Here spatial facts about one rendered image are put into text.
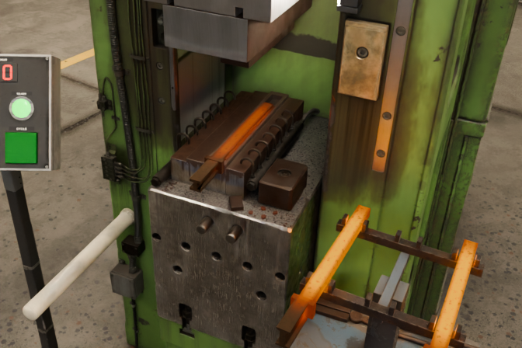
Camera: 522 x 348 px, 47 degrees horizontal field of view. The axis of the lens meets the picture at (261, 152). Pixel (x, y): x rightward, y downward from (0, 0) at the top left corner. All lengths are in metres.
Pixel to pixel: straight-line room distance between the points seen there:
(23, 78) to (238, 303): 0.77
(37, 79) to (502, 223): 2.30
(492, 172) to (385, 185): 2.08
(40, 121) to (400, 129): 0.85
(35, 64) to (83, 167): 1.82
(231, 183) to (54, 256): 1.46
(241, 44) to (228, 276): 0.60
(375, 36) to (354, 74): 0.10
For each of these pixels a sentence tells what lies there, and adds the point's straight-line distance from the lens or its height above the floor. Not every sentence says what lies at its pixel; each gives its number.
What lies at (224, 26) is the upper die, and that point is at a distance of 1.28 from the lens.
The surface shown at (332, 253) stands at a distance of 1.25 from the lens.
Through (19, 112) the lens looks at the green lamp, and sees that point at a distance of 1.56.
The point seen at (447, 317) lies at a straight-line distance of 1.18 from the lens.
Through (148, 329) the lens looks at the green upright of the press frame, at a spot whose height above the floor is 0.13.
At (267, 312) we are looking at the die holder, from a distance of 1.58.
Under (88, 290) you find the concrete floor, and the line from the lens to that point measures 2.60.
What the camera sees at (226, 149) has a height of 1.01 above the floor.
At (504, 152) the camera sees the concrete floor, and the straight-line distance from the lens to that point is 3.75.
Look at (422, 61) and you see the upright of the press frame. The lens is 1.33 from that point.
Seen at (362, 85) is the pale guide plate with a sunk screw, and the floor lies 1.22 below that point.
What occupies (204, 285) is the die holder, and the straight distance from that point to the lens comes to 1.62.
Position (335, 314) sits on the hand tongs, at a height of 0.71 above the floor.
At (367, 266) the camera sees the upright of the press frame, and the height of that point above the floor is 0.70.
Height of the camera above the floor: 1.78
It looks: 32 degrees down
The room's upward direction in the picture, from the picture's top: 2 degrees clockwise
